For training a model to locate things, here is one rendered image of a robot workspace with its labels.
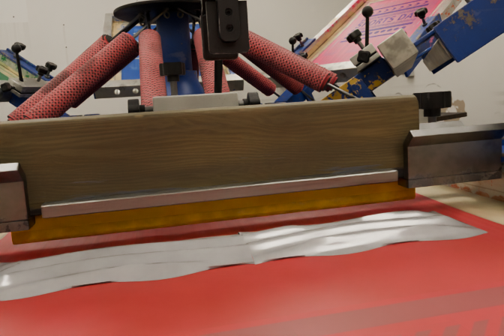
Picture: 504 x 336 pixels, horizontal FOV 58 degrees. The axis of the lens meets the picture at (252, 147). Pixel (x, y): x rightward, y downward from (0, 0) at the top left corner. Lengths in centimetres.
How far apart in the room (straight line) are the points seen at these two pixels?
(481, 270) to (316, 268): 10
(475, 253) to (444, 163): 13
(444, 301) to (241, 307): 11
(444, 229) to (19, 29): 453
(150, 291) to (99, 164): 13
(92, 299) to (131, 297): 2
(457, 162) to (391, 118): 7
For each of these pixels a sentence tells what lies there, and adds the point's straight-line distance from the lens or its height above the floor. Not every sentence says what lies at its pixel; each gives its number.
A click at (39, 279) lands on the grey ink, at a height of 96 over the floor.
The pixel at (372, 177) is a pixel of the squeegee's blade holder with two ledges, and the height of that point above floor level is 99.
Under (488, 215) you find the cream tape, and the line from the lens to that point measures 44.
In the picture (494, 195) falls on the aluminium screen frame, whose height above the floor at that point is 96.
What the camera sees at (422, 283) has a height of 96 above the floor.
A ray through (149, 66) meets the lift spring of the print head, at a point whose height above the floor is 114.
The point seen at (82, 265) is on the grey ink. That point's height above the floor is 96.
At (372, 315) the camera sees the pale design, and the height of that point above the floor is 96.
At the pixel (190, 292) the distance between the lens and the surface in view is 28.
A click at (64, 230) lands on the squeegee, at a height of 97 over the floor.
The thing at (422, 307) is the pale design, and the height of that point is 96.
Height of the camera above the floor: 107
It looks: 6 degrees down
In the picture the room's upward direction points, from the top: 4 degrees counter-clockwise
